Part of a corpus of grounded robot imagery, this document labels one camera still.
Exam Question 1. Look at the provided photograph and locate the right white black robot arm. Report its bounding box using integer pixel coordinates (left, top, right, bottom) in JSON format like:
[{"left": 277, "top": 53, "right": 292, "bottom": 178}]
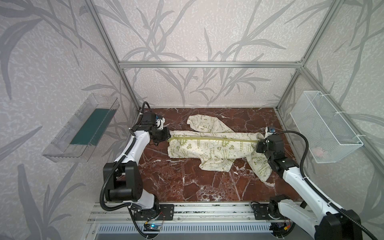
[{"left": 256, "top": 133, "right": 363, "bottom": 240}]

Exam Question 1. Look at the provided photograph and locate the pink object in basket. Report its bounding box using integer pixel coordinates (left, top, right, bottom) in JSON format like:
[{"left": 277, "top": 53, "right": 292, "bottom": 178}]
[{"left": 312, "top": 147, "right": 327, "bottom": 159}]

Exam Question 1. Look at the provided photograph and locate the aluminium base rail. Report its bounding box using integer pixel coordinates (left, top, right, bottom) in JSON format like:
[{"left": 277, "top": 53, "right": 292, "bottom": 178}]
[{"left": 87, "top": 202, "right": 290, "bottom": 224}]

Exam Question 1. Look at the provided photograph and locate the left corrugated black cable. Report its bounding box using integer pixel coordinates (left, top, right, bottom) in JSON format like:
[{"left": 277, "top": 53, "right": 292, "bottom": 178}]
[{"left": 98, "top": 101, "right": 154, "bottom": 212}]

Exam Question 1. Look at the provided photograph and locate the clear plastic wall tray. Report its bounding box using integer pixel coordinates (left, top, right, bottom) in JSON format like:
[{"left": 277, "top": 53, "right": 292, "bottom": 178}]
[{"left": 42, "top": 94, "right": 120, "bottom": 163}]

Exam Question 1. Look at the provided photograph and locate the corrugated black cable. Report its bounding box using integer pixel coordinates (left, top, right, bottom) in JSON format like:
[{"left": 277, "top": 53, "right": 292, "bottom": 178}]
[
  {"left": 98, "top": 101, "right": 154, "bottom": 212},
  {"left": 274, "top": 130, "right": 379, "bottom": 240}
]

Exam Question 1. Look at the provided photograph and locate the cream and green printed jacket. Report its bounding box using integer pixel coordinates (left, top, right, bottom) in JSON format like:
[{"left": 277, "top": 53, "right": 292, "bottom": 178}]
[{"left": 168, "top": 115, "right": 272, "bottom": 183}]

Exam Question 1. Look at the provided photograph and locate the right corrugated black cable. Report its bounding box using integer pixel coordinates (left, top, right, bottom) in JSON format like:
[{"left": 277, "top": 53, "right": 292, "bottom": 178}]
[{"left": 274, "top": 130, "right": 379, "bottom": 240}]

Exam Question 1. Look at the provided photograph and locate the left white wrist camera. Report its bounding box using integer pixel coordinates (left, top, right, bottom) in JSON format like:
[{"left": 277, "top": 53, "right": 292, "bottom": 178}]
[{"left": 155, "top": 115, "right": 166, "bottom": 130}]

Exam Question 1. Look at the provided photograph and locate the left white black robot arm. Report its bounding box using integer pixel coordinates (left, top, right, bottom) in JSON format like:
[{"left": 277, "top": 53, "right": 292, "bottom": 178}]
[{"left": 100, "top": 112, "right": 171, "bottom": 212}]

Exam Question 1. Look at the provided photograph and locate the green mat in tray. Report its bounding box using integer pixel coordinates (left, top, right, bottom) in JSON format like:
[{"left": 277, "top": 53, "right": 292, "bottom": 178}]
[{"left": 70, "top": 109, "right": 116, "bottom": 146}]

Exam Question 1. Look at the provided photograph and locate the aluminium cage frame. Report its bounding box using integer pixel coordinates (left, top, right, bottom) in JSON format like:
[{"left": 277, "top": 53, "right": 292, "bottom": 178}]
[{"left": 83, "top": 0, "right": 384, "bottom": 226}]

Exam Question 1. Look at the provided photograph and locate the small green lit circuit board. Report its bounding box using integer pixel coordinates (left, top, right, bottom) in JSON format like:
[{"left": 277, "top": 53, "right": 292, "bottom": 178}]
[{"left": 144, "top": 222, "right": 163, "bottom": 232}]

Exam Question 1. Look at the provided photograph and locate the white wire mesh basket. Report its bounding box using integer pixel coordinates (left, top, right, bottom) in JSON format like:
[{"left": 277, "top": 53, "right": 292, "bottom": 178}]
[{"left": 291, "top": 91, "right": 364, "bottom": 164}]

